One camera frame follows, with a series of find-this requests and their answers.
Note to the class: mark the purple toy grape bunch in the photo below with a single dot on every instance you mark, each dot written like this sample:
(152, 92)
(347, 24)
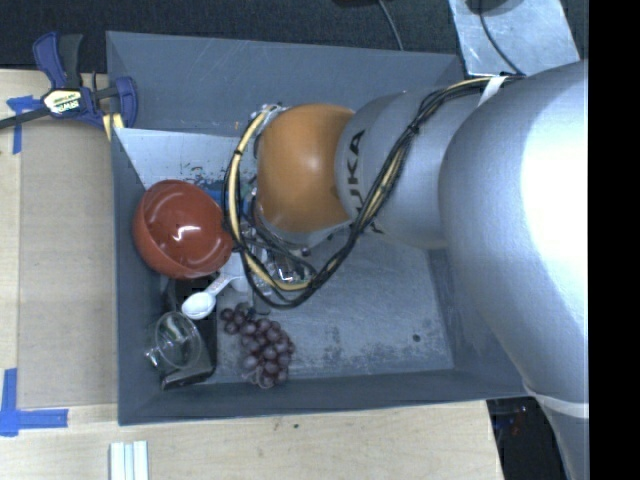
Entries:
(265, 345)

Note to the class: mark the white plastic spoon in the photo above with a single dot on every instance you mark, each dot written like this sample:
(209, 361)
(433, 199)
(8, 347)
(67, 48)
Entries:
(198, 306)

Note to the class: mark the grey metal bin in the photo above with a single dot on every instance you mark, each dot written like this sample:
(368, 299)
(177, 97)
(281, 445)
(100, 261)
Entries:
(360, 318)

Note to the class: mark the red bowl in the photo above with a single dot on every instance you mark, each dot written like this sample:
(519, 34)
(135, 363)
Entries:
(175, 233)

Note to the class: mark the clear glass cup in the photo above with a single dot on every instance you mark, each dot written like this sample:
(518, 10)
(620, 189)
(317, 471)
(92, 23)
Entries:
(176, 340)

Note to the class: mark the pale wood flat board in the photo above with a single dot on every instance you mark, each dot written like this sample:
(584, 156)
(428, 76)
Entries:
(65, 268)

